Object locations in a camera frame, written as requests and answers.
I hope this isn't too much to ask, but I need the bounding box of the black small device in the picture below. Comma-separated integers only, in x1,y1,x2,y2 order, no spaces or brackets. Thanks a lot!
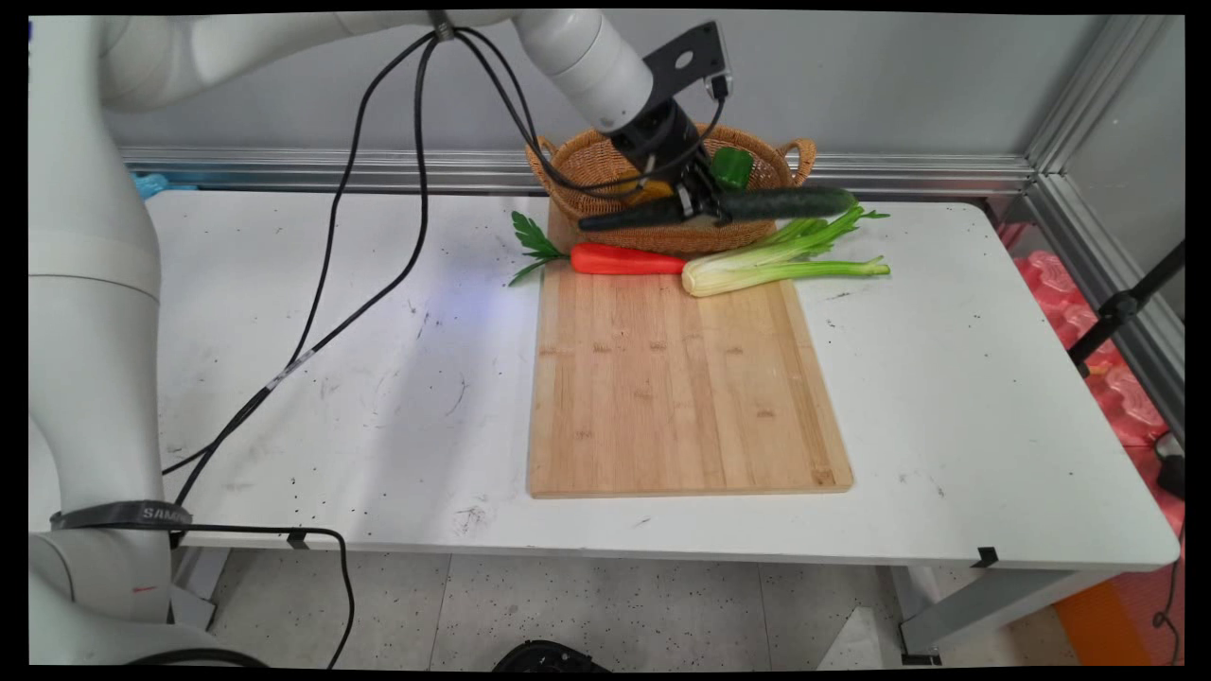
1156,433,1185,500

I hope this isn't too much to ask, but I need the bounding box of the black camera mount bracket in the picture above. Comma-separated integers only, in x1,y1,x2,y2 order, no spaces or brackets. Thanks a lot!
643,21,734,100

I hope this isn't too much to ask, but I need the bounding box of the dark green toy cucumber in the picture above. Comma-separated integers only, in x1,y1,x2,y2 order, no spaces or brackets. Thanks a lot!
579,186,858,234

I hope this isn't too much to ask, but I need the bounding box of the green toy pepper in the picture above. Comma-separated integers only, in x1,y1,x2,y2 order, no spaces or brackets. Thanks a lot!
711,147,755,190

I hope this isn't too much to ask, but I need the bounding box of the long aluminium frame rail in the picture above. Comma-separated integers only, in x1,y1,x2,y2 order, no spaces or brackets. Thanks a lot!
118,145,1037,198

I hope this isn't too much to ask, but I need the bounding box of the short aluminium frame rail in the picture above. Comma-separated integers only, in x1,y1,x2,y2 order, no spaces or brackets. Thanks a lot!
1027,173,1185,445

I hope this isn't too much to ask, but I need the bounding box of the black cable with strap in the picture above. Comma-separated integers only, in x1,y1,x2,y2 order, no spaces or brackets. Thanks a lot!
52,520,357,669

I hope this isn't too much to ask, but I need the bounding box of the orange floor item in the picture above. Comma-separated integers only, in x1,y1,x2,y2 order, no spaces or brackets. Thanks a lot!
1052,579,1160,668

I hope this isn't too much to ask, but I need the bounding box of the long black cable white label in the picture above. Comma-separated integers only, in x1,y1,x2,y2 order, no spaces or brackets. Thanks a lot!
170,28,444,507

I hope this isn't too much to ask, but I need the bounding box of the green toy celery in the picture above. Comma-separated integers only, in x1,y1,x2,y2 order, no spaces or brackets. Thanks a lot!
681,203,892,299

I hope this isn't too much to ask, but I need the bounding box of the black round floor object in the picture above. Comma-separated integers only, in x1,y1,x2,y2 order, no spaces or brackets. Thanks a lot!
492,640,611,672

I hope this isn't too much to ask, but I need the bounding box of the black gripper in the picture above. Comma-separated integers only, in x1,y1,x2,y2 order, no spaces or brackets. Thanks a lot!
610,99,734,228

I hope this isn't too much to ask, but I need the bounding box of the blue cloth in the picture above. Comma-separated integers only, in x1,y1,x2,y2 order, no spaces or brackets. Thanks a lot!
132,172,200,201

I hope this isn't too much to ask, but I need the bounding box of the aluminium frame corner post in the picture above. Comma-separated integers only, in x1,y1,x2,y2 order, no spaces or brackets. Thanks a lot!
1027,14,1184,176

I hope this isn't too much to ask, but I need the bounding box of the white table leg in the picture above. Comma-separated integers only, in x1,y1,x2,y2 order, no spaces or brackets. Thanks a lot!
170,547,230,632

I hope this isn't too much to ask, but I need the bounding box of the woven wicker basket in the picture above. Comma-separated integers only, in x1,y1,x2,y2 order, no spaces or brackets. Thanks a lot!
525,123,817,256

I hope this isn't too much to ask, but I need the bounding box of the orange toy vegetable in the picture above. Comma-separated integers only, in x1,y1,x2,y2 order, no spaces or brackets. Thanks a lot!
615,175,675,206

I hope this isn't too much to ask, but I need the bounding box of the black tripod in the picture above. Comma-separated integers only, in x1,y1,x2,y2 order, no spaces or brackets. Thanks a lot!
1067,241,1185,379

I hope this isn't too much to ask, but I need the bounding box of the bamboo cutting board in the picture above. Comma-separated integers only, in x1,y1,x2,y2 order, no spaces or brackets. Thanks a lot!
527,203,854,499

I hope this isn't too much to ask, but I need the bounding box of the orange toy carrot with leaves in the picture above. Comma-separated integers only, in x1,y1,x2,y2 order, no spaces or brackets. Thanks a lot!
508,210,688,287

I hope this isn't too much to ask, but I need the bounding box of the grey table leg frame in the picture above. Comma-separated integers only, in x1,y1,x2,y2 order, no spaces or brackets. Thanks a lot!
889,566,1127,665

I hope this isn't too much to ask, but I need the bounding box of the pink bubble wrap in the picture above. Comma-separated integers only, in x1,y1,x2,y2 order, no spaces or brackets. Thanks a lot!
998,222,1185,535

